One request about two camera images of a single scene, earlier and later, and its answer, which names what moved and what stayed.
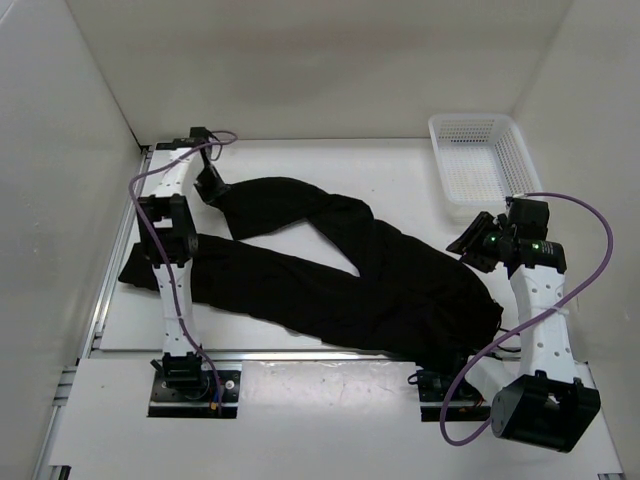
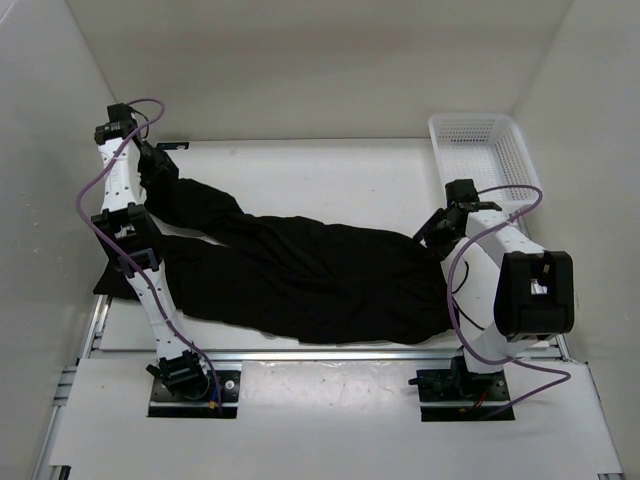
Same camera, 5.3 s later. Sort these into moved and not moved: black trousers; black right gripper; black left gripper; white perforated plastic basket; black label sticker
Moved: black trousers; black left gripper; black right gripper
Not moved: black label sticker; white perforated plastic basket
